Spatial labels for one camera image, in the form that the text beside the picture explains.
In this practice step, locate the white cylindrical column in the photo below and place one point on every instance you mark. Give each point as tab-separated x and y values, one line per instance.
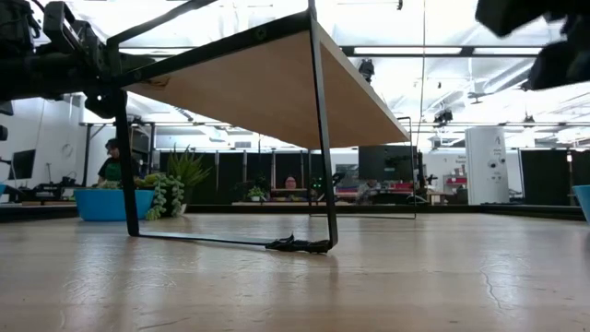
487	166

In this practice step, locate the trailing succulent in pot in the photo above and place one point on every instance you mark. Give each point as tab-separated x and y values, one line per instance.
163	196

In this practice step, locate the black overhead camera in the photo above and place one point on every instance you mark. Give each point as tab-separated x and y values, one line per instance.
367	70

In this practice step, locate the black tape wad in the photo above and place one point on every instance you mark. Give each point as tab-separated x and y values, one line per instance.
299	245

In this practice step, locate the spiky green plant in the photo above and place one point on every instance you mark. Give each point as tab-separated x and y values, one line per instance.
186	166

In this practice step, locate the black ceiling spotlight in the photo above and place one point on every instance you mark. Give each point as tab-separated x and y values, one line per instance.
443	116

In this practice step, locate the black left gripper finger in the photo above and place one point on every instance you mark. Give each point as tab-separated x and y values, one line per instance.
138	62

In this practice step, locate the dark wall monitor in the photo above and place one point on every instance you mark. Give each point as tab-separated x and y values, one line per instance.
23	164

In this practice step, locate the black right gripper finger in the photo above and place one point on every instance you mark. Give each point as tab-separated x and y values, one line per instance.
551	67
516	16

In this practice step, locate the wood shelf riser black frame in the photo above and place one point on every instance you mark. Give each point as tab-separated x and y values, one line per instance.
276	87

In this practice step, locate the black monitor back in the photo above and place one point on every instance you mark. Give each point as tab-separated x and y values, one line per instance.
387	163

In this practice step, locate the person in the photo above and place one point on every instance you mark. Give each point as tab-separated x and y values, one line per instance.
290	183
369	190
110	166

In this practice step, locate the small potted plant white pot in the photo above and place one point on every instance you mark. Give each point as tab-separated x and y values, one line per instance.
256	193

